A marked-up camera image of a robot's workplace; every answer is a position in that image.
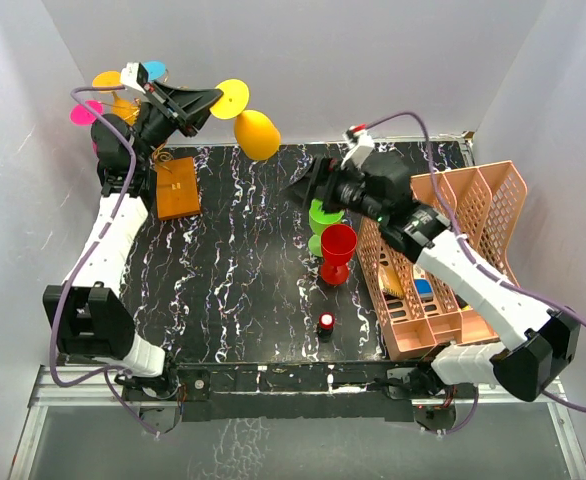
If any orange wine glass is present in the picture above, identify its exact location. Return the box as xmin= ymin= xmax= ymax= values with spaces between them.
xmin=210 ymin=79 xmax=281 ymax=161
xmin=92 ymin=70 xmax=139 ymax=125

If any yellow book in organizer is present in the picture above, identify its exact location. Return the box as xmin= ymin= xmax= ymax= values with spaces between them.
xmin=378 ymin=263 xmax=404 ymax=299

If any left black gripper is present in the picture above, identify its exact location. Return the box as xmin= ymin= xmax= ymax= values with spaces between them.
xmin=133 ymin=82 xmax=224 ymax=167

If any red black push button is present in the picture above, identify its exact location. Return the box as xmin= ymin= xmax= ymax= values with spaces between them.
xmin=316 ymin=312 xmax=335 ymax=342

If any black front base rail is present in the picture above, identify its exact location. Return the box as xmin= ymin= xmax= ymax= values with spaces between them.
xmin=174 ymin=361 xmax=457 ymax=430

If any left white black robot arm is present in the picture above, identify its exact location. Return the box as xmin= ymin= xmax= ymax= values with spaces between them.
xmin=42 ymin=82 xmax=222 ymax=399

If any pink plastic file organizer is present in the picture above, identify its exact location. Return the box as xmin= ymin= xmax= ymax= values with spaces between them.
xmin=357 ymin=161 xmax=527 ymax=361

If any red wine glass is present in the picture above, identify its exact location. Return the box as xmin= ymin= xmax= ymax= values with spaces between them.
xmin=320 ymin=223 xmax=357 ymax=286

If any magenta wine glass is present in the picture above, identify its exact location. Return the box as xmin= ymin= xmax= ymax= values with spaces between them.
xmin=69 ymin=100 xmax=104 ymax=126

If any green wine glass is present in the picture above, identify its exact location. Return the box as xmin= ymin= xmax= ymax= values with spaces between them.
xmin=308 ymin=199 xmax=344 ymax=257

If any teal wine glass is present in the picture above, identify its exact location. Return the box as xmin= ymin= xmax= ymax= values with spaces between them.
xmin=142 ymin=60 xmax=167 ymax=81

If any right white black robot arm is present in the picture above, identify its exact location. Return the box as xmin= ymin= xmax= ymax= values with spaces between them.
xmin=283 ymin=152 xmax=580 ymax=402

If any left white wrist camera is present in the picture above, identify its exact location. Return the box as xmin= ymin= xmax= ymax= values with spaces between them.
xmin=120 ymin=62 xmax=152 ymax=92

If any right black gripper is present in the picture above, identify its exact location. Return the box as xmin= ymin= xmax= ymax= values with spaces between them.
xmin=280 ymin=155 xmax=388 ymax=224

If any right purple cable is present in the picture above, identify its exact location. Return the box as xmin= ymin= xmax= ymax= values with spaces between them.
xmin=362 ymin=110 xmax=586 ymax=436

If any gold wire glass rack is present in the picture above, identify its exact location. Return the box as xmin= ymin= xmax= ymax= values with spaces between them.
xmin=92 ymin=69 xmax=174 ymax=166

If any blue white box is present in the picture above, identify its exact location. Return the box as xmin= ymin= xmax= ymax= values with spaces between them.
xmin=413 ymin=265 xmax=434 ymax=303

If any orange wooden rack base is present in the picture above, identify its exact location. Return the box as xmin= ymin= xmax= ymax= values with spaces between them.
xmin=156 ymin=157 xmax=201 ymax=221

